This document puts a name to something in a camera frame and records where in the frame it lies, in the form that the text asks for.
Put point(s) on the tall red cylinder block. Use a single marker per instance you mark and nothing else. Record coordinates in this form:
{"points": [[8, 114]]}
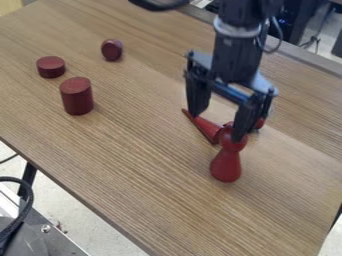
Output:
{"points": [[76, 96]]}

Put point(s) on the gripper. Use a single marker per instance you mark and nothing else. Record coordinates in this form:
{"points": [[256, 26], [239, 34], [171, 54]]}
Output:
{"points": [[236, 60]]}

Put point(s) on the black table leg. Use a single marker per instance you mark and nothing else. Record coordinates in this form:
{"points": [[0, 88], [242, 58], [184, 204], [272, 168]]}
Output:
{"points": [[27, 178]]}

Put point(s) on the red dumbbell toy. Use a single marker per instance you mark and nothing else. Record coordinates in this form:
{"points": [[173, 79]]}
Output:
{"points": [[226, 165]]}

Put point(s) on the red cone block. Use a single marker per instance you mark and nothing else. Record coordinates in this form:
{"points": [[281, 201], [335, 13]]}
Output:
{"points": [[206, 126]]}

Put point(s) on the red disc block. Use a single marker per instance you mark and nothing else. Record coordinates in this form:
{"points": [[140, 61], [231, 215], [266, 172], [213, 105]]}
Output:
{"points": [[111, 50]]}

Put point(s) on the small red block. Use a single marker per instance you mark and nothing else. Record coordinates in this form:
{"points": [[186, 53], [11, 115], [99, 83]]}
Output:
{"points": [[260, 123]]}

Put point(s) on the short red cylinder block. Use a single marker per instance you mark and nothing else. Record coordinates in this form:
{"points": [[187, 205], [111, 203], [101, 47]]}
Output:
{"points": [[50, 66]]}

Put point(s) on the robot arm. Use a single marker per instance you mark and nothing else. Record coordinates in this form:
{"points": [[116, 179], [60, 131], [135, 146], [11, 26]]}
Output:
{"points": [[242, 13]]}

